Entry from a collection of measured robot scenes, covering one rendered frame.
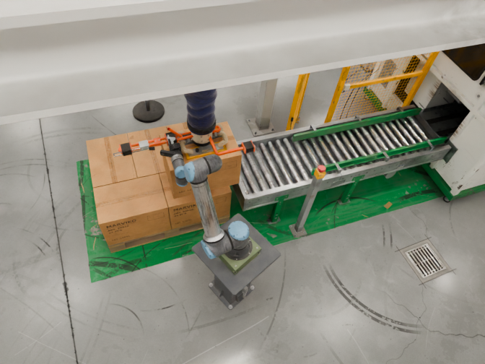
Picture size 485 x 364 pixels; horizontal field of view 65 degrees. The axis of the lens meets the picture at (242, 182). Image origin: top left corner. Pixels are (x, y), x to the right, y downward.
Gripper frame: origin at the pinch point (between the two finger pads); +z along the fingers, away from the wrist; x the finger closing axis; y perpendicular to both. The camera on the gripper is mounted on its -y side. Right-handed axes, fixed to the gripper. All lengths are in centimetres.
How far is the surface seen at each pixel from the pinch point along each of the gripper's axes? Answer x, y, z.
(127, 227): -81, -48, -19
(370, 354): -121, 126, -180
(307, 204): -67, 113, -52
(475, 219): -121, 314, -95
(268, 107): -80, 135, 95
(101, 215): -65, -66, -11
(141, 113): -115, -8, 161
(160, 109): -115, 17, 162
